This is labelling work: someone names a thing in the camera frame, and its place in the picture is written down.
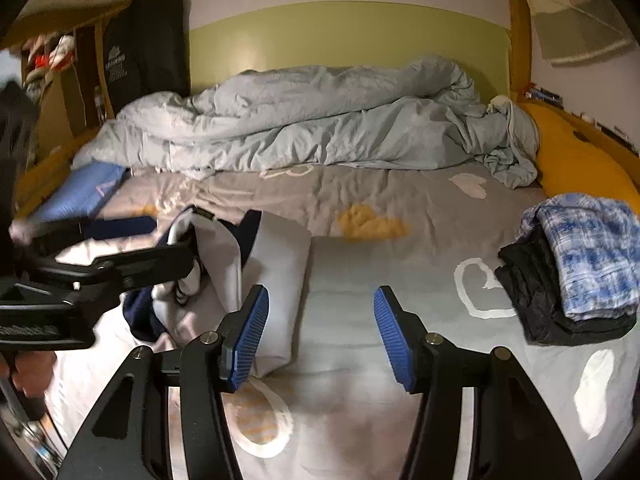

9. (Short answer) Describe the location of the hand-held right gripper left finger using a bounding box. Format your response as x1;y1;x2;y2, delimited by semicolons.
57;284;271;480

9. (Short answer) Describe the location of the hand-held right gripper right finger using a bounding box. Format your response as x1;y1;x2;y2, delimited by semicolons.
372;285;583;480

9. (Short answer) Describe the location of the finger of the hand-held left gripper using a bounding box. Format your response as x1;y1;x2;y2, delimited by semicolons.
11;216;157;262
51;239;197;292

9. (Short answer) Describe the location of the white and navy varsity jacket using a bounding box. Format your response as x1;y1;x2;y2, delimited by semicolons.
47;205;312;381

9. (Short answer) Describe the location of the person's left hand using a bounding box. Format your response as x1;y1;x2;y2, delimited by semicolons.
7;350;57;402

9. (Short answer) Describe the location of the blue pillow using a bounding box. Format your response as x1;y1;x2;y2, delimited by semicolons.
37;162;128;221

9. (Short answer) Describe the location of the grey printed bedsheet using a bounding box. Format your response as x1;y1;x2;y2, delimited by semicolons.
45;162;640;480

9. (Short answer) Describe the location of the dark cloth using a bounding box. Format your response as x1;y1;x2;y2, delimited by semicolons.
0;80;41;261

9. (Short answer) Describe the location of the wooden shelf unit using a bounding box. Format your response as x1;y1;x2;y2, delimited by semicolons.
20;25;108;136

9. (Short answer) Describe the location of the black hanging garment bag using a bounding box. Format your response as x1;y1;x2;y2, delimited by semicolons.
102;0;192;116

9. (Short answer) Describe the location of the pink and white plush toy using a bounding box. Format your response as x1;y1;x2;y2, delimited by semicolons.
25;35;76;83

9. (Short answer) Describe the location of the grey duvet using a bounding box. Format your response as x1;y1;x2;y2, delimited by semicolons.
72;57;541;191

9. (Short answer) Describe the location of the blue plaid shirt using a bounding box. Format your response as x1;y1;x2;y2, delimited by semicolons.
517;192;640;322

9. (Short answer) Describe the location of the yellow pillow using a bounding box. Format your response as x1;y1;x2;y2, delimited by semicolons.
520;102;640;203

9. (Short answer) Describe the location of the stack of small books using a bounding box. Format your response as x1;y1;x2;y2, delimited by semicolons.
522;85;565;108

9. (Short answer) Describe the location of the pale hanging cloth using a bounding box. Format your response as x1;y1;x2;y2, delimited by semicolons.
530;0;633;66

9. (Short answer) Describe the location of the wooden bed frame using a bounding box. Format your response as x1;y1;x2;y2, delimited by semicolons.
10;0;640;221

